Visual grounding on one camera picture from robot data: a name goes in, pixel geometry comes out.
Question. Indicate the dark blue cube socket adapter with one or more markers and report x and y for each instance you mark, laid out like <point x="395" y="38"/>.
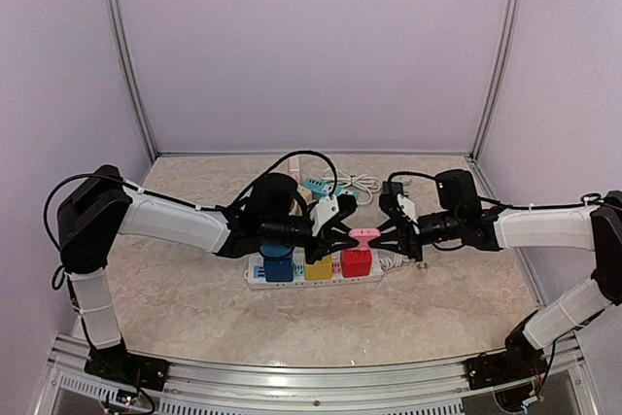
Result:
<point x="278" y="270"/>

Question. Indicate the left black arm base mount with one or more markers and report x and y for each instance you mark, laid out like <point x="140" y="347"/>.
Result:
<point x="117" y="364"/>

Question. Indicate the left aluminium corner post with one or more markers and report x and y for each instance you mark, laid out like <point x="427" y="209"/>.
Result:
<point x="130" y="79"/>

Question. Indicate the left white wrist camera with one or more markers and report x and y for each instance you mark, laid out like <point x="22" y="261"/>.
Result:
<point x="331" y="208"/>

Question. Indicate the yellow cube socket adapter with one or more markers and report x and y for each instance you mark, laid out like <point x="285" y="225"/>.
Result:
<point x="318" y="269"/>

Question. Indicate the aluminium front frame rail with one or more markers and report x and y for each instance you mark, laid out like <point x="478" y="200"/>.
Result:
<point x="456" y="385"/>

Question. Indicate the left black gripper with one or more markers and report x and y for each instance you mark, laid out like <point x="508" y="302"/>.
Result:
<point x="328" y="237"/>

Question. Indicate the right aluminium corner post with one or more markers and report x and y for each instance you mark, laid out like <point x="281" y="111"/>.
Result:
<point x="503" y="51"/>

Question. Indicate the white multicolour power strip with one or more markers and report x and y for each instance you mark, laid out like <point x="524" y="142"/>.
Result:
<point x="381" y="263"/>

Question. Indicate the aluminium corner post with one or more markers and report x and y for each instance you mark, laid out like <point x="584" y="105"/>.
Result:
<point x="130" y="79"/>
<point x="503" y="51"/>

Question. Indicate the light blue adapter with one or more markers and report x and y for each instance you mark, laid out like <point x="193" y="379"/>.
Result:
<point x="275" y="252"/>

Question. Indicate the pink plug adapter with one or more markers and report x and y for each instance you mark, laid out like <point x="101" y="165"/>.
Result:
<point x="363" y="236"/>

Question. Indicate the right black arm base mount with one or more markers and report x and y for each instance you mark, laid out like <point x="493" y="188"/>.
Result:
<point x="518" y="360"/>

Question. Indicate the teal power strip with cord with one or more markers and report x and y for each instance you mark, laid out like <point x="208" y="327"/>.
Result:
<point x="363" y="187"/>

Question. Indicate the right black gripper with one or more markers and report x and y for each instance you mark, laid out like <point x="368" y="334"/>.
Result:
<point x="406" y="243"/>

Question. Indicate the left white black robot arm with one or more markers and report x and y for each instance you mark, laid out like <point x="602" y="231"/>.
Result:
<point x="268" y="212"/>

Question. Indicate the dark green cube adapter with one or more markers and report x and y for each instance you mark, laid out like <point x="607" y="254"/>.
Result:
<point x="396" y="186"/>

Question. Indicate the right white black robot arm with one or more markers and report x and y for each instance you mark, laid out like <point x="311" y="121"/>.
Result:
<point x="593" y="224"/>

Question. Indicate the red cube socket adapter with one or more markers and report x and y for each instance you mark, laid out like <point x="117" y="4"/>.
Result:
<point x="356" y="263"/>

